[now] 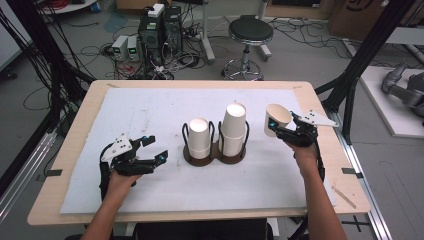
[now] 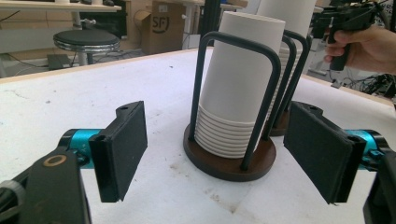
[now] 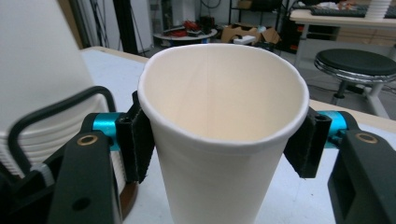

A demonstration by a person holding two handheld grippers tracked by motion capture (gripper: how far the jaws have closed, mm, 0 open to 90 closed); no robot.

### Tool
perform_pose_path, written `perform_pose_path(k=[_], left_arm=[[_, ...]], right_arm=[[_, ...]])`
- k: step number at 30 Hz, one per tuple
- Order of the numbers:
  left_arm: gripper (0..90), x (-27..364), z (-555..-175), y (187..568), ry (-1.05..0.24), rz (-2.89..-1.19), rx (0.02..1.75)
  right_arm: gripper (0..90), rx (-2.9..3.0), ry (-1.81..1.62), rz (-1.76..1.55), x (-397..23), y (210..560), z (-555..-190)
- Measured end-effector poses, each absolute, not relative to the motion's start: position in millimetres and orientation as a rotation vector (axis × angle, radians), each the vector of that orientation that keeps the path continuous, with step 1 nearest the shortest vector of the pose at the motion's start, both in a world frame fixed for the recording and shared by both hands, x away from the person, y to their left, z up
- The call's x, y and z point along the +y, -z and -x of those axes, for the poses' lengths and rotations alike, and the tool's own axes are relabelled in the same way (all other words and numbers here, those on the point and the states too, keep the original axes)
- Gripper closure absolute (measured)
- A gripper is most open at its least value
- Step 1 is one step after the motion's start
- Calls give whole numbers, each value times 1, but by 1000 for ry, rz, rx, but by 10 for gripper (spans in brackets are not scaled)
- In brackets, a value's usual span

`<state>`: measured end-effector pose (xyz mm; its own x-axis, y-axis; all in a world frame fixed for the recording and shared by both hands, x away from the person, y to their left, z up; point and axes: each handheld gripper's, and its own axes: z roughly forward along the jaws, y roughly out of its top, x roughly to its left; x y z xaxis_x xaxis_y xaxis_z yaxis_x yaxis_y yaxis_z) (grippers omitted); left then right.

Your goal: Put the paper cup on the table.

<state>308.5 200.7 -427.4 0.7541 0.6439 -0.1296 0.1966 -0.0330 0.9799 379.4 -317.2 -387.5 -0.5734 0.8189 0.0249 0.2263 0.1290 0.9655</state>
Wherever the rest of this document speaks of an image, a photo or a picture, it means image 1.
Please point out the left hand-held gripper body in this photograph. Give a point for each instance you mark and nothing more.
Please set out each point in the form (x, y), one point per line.
(116, 148)

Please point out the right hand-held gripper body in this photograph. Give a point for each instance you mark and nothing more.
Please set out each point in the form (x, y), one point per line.
(315, 118)

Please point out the single white paper cup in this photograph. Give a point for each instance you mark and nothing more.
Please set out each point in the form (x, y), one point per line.
(280, 115)

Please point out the brown double cup holder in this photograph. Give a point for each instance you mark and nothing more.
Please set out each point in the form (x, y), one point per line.
(200, 163)

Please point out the white paper cup stack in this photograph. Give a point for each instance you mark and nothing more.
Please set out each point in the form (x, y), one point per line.
(200, 140)
(233, 130)

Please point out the person's left hand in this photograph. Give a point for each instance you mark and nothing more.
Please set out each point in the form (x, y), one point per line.
(120, 188)

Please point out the person's right hand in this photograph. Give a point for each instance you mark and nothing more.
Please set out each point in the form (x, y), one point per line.
(306, 160)

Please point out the white table mat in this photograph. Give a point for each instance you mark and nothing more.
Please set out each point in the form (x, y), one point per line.
(150, 196)

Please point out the black tape piece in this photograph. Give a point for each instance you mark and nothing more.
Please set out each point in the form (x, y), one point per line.
(351, 172)
(53, 173)

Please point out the white floor board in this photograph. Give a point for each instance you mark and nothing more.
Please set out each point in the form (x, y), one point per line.
(390, 113)

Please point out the person's dark clothing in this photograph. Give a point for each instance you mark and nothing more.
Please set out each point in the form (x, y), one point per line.
(200, 231)

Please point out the thin wooden stick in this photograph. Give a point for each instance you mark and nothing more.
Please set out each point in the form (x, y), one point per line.
(343, 197)

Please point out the grey bench power supply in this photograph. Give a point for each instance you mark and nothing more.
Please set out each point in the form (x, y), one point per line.
(120, 48)
(133, 48)

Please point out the black round stool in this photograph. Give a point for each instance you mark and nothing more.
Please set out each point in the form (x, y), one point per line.
(250, 30)

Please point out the brown cardboard box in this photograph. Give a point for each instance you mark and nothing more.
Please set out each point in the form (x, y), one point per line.
(346, 20)

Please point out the black computer tower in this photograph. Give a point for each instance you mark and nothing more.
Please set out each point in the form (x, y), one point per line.
(151, 36)
(173, 30)

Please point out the white metal table leg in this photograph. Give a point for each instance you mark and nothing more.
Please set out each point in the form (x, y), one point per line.
(207, 36)

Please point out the black tape cross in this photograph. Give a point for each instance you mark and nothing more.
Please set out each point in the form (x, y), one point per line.
(358, 224)

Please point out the white box on tower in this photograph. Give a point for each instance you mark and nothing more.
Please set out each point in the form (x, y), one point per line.
(156, 10)

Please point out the white round table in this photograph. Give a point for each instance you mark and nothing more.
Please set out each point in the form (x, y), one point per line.
(70, 7)

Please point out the black metal frame post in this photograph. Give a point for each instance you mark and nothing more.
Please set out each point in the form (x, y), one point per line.
(366, 50)

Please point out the aluminium rail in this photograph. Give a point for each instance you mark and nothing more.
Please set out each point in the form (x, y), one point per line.
(370, 200)
(23, 180)

